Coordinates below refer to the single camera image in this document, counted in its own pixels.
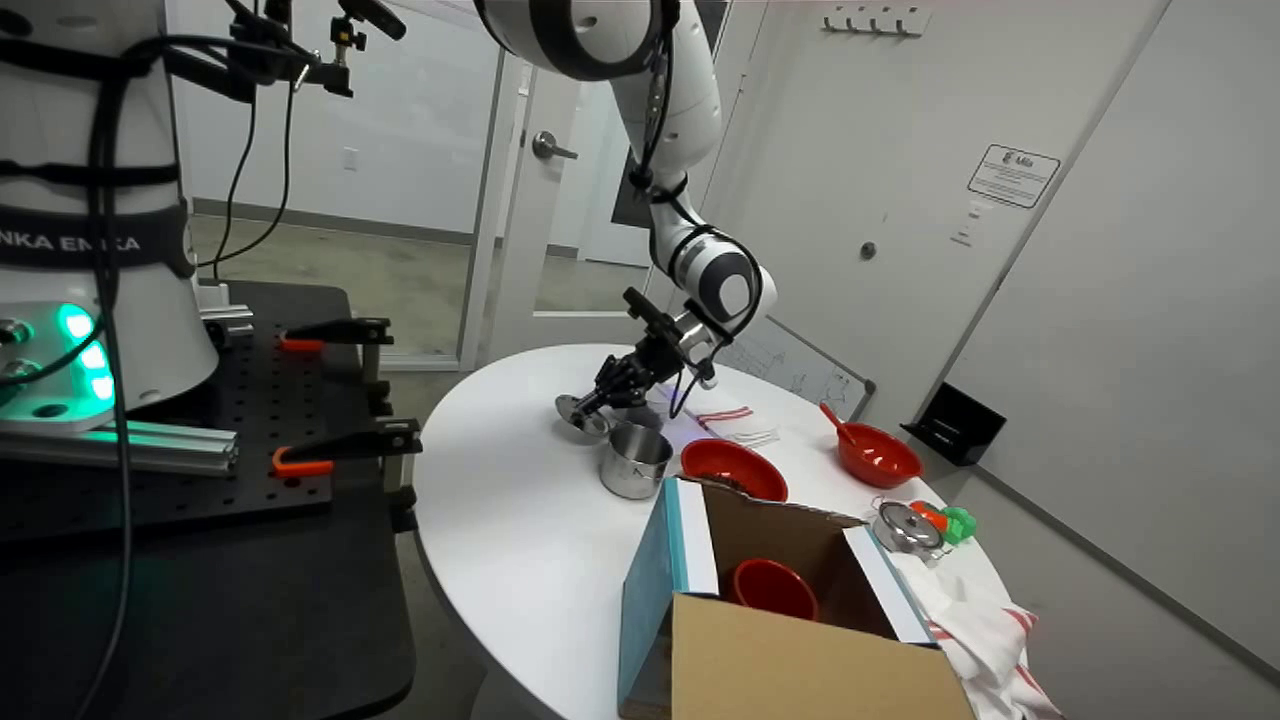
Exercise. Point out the black orange lower clamp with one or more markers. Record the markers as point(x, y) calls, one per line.
point(319, 457)

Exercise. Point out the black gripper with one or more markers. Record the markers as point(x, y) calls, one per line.
point(669, 345)

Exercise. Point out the red cup inside box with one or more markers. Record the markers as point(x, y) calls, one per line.
point(772, 584)

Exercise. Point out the small steel pot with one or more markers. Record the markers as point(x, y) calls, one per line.
point(633, 462)

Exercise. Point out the black floor box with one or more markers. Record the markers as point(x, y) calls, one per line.
point(958, 427)

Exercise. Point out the black perforated work table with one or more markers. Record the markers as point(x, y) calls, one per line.
point(212, 596)

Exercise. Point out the red bowl on table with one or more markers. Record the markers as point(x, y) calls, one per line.
point(735, 464)

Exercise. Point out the white cloth red stripes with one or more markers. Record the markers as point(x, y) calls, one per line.
point(949, 593)

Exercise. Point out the black camera on mount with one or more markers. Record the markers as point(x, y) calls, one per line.
point(279, 45)

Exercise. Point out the black orange upper clamp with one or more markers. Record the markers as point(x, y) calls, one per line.
point(319, 339)

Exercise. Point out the door lever handle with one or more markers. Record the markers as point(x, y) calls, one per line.
point(545, 145)

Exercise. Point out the black orange clamp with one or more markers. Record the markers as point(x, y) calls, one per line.
point(319, 457)
point(319, 339)

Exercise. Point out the small steel strainer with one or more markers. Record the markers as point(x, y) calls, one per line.
point(902, 528)

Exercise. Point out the red ladle bowl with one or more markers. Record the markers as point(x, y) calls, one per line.
point(874, 457)

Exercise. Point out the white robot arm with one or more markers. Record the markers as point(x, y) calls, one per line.
point(657, 62)

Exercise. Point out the wall notice sign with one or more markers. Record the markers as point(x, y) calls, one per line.
point(1015, 178)

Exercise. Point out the orange green toy vegetables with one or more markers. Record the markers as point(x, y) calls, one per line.
point(949, 520)

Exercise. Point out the steel pot lid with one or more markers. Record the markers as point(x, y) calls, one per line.
point(593, 422)

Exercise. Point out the cardboard toy box teal flaps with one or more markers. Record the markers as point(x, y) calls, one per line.
point(689, 648)

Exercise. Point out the aluminium rail profile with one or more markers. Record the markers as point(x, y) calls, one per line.
point(149, 446)

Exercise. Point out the white robot base green light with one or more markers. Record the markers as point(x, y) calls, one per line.
point(93, 227)

